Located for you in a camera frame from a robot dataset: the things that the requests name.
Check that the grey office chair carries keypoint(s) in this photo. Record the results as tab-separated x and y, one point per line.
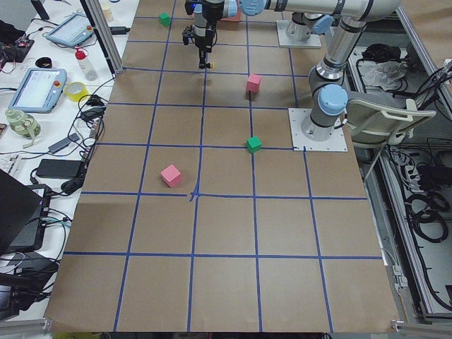
376	121

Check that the black power adapter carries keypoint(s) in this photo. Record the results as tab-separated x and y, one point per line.
119	30

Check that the green cube near arm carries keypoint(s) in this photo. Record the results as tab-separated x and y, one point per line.
165	19

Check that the red cap squeeze bottle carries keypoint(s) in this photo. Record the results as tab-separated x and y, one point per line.
86	66

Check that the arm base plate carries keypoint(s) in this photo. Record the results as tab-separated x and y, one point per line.
293	35
306	136

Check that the yellow push button switch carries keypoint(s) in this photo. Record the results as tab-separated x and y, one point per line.
210	65

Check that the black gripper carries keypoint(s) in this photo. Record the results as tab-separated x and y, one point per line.
204	42

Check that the black round dish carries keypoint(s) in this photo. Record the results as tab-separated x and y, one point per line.
44	63

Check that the aluminium frame post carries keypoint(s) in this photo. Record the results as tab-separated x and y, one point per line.
93	11

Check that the green cube near left side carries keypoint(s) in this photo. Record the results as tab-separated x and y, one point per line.
253	144

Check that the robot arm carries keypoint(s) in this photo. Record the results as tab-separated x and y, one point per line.
354	16
205	12

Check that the near teach pendant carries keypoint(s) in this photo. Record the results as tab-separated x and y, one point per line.
39	90

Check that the pink cube near arm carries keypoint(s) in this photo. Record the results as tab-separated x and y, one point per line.
171	176

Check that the black power brick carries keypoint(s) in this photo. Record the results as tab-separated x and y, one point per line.
58	169

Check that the black laptop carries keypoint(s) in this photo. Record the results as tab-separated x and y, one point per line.
23	210

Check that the yellow tape roll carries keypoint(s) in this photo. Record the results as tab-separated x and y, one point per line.
76	91

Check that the pink cube centre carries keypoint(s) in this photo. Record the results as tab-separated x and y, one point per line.
253	83

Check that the teach pendant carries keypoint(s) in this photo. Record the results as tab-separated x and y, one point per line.
73	32
39	90

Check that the far teach pendant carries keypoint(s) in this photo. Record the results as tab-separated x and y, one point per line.
73	32

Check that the pink plastic bin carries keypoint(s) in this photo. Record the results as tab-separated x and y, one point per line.
235	18

